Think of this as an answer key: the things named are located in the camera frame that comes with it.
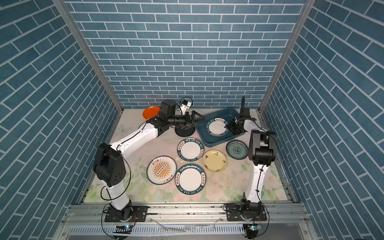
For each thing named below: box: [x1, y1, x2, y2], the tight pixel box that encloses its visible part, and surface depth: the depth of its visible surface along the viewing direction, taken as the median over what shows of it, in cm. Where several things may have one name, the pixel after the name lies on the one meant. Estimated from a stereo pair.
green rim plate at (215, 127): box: [205, 117, 229, 137], surface depth 112 cm
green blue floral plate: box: [225, 139, 249, 160], surface depth 100 cm
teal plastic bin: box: [195, 108, 246, 148], surface depth 105 cm
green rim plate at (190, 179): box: [175, 163, 207, 195], surface depth 86 cm
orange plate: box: [142, 106, 161, 120], surface depth 121 cm
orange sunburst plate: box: [146, 155, 177, 185], surface depth 90 cm
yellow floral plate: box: [202, 149, 227, 173], surface depth 94 cm
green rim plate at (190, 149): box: [177, 137, 205, 162], surface depth 99 cm
